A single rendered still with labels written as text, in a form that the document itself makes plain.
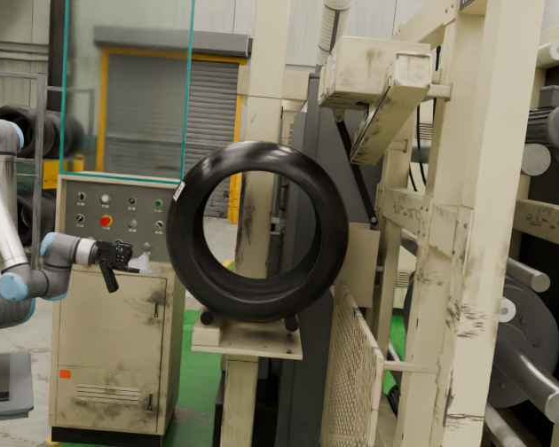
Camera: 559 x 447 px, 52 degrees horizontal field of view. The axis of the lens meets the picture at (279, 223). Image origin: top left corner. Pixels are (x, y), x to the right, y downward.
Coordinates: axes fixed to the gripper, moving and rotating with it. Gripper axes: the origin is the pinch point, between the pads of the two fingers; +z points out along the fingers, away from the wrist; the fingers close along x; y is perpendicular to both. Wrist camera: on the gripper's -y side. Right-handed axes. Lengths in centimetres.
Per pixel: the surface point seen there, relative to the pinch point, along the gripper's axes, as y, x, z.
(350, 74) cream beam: 73, -33, 48
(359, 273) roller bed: 10, 21, 73
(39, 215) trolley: -54, 315, -160
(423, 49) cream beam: 84, -33, 65
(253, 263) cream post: 4.1, 28.4, 33.1
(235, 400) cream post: -52, 28, 38
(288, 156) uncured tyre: 48, -11, 37
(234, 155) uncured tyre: 45, -12, 20
